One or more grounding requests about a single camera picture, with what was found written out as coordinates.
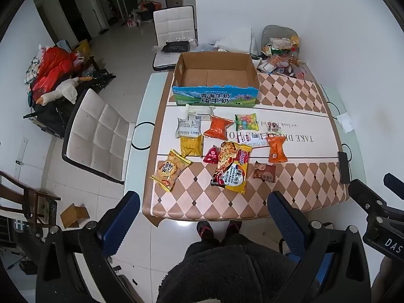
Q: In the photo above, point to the large instant noodle packet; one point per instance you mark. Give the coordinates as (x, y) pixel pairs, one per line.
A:
(232, 167)

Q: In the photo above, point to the black folding cart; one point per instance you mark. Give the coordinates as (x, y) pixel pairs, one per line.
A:
(53, 116)

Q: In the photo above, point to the person's right forearm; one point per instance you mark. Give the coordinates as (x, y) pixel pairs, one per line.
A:
(389, 277)

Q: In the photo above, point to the white paper slip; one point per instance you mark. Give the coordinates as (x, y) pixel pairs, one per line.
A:
(345, 123)

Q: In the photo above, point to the black bag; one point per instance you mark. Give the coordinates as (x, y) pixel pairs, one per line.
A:
(175, 46)

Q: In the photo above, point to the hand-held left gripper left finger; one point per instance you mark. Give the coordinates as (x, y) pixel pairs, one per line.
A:
(121, 224)

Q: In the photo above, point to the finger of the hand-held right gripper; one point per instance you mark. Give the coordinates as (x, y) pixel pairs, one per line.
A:
(394, 183)
(364, 194)

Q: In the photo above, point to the red triangular snack packet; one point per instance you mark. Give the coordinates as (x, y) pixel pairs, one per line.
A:
(211, 156)

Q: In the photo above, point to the white snack packet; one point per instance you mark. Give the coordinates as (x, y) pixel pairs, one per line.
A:
(200, 111)

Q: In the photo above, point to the yellow snack packet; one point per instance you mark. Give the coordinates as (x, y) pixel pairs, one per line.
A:
(192, 145)

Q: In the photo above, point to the white padded chair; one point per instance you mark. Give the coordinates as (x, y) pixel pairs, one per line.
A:
(175, 23)
(97, 132)

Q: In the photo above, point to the person's right shoe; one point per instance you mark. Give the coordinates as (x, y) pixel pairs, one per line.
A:
(234, 227)

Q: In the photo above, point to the yellow rice cracker packet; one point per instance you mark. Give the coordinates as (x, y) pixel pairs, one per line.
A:
(169, 170)

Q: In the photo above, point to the small wooden stool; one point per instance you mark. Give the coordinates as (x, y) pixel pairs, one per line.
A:
(74, 216)

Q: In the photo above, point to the wooden chair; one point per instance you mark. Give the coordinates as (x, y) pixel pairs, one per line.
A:
(30, 198)

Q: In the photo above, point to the red plastic bag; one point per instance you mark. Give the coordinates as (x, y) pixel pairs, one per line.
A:
(52, 66)

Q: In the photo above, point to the person in dark clothes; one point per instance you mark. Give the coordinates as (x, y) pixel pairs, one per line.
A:
(227, 271)

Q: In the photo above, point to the brown snack packet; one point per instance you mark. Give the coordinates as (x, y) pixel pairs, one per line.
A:
(264, 172)

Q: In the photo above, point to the person's shoe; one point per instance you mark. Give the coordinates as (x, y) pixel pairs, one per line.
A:
(204, 229)
(234, 227)

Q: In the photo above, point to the person's left shoe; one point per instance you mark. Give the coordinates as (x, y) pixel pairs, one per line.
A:
(204, 229)

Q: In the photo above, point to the white goose plush toy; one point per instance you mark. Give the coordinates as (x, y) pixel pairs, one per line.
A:
(68, 90)

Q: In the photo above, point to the cardboard box with blue print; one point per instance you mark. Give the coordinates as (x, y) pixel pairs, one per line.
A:
(217, 94)

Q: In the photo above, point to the grey chair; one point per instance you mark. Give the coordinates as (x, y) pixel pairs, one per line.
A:
(277, 31)

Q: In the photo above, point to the colourful candy ball bag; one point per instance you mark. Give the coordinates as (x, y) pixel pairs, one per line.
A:
(246, 122)

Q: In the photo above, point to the grey barcode snack packet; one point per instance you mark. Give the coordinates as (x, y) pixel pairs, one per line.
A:
(188, 127)

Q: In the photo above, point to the yellow bag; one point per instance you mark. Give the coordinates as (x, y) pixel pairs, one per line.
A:
(82, 48)

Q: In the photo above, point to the pile of snack packets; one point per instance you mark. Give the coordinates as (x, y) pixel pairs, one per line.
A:
(281, 58)

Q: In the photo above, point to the white cloth bag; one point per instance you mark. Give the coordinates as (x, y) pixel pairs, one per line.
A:
(235, 41)

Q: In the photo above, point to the orange snack packet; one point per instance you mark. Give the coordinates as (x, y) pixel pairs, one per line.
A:
(276, 150)
(217, 127)

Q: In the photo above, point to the black phone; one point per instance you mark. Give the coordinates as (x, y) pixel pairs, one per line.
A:
(344, 167)

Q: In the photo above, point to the white red label packet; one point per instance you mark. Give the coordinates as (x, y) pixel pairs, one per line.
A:
(252, 139)

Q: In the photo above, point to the small clear candy packet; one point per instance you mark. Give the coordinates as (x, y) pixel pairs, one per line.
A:
(274, 128)

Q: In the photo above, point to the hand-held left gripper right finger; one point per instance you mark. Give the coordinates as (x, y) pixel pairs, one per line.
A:
(285, 221)

